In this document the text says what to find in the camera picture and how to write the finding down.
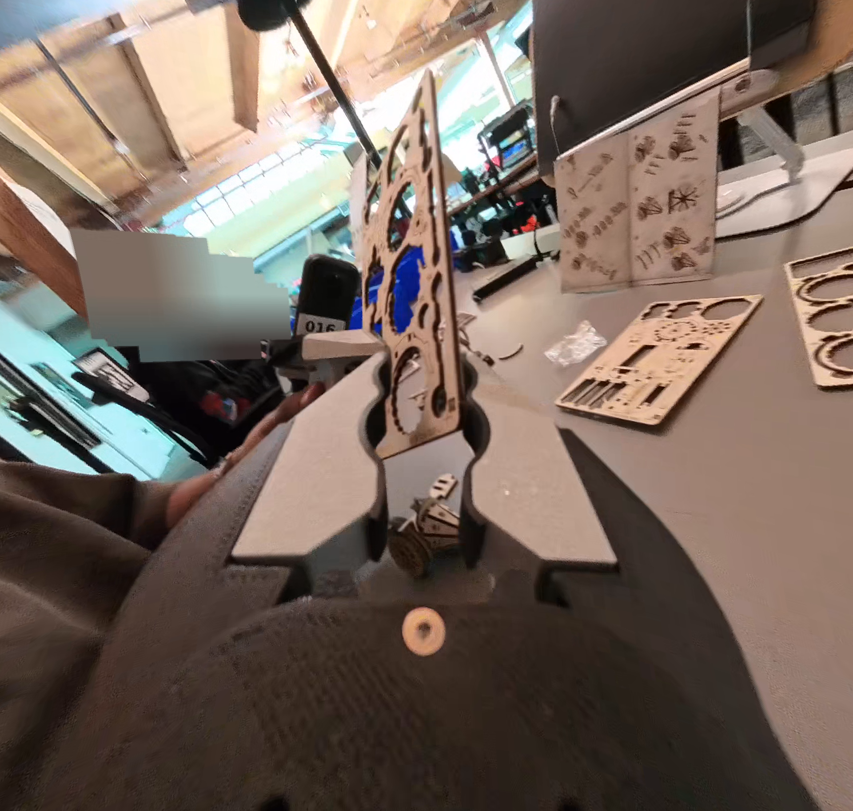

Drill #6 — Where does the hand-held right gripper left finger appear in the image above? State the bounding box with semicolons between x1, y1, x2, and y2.
228;353;391;582

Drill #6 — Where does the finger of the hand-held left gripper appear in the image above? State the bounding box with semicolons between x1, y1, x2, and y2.
303;330;386;383

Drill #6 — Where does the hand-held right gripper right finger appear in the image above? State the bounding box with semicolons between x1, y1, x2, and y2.
460;357;619;582

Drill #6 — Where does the small wooden sidecar model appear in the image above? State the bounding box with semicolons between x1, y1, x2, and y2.
388;494;462;580

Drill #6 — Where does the narrow wooden parts sheet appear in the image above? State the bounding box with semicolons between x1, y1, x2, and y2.
362;68;465;460

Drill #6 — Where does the person's left forearm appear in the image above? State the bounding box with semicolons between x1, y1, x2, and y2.
163;454;231;529

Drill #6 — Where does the grey desk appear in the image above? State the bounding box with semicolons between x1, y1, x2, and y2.
387;133;853;811

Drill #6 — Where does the person's left hand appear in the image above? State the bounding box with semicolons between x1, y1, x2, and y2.
220;383;327;475

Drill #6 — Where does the large blue plastic bin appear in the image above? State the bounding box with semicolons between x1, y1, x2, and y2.
365;261;437;339

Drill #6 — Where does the small clear plastic bag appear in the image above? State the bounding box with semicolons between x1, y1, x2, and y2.
544;320;609;367

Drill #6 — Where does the long black bar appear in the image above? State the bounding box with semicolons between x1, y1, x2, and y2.
472;256;539;303

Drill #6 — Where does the wide wooden parts sheet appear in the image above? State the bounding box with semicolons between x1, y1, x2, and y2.
555;293;765;427

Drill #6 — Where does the open instruction booklet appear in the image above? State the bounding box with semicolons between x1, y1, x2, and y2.
553;87;722;294

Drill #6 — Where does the person's brown sweater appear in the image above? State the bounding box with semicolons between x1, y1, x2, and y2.
0;459;177;811

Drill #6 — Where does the silver monitor stand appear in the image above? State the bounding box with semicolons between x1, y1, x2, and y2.
716;68;853;240

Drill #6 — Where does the black computer monitor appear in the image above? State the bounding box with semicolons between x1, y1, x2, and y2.
532;0;822;159

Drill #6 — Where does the long ring-cut wooden sheet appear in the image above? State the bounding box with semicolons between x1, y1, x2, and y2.
784;246;853;391

